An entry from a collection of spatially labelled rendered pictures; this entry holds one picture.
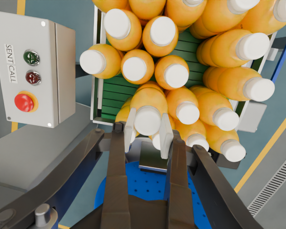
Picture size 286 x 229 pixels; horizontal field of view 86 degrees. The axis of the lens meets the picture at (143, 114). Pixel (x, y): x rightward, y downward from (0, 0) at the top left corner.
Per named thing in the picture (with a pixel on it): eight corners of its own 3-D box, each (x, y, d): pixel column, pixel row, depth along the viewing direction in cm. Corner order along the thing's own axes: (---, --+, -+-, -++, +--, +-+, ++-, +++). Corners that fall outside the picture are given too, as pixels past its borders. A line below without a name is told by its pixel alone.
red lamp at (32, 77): (28, 82, 29) (23, 83, 28) (27, 70, 28) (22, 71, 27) (40, 84, 29) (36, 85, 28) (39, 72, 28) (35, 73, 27)
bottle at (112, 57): (133, 64, 45) (121, 67, 28) (114, 77, 47) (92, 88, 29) (118, 42, 44) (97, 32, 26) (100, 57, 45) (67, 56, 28)
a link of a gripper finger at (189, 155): (174, 151, 14) (205, 156, 14) (169, 127, 19) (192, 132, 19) (170, 164, 15) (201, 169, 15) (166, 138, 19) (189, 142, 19)
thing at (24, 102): (19, 109, 31) (14, 111, 30) (17, 91, 29) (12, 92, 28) (36, 112, 31) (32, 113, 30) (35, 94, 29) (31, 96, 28)
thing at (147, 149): (140, 147, 52) (137, 172, 40) (141, 141, 51) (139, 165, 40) (169, 151, 52) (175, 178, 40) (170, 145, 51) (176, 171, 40)
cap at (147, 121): (156, 102, 23) (156, 106, 21) (163, 125, 24) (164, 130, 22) (131, 110, 24) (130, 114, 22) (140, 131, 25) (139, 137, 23)
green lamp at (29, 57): (27, 63, 28) (21, 63, 26) (25, 50, 27) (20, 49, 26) (39, 65, 28) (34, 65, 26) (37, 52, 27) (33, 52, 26)
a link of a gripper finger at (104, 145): (119, 156, 15) (88, 151, 15) (126, 132, 19) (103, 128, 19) (121, 142, 14) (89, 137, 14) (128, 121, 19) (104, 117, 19)
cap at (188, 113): (198, 102, 30) (200, 105, 28) (194, 121, 31) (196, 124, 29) (177, 101, 30) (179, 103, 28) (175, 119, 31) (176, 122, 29)
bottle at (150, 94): (158, 77, 40) (163, 89, 22) (165, 102, 42) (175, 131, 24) (133, 85, 41) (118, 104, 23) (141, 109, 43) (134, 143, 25)
